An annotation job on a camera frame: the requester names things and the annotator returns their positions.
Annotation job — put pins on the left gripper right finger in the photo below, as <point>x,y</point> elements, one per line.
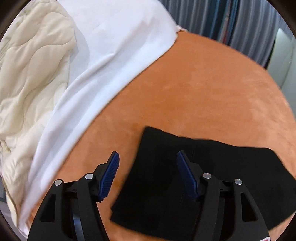
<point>227,210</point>

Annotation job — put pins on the grey blue curtains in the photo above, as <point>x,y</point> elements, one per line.
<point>249,27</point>

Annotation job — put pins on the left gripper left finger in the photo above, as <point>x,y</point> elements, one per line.
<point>69,210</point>

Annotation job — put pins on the black pants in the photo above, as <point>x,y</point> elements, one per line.
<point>154,201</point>

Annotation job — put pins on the cream quilted comforter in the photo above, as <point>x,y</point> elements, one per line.
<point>35,61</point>

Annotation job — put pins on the white bed sheet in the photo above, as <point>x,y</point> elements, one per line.
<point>116,41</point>

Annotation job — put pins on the orange plush bed blanket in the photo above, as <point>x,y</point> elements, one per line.
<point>198,89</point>

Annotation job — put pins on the white leaning board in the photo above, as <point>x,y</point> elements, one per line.
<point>281,66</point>

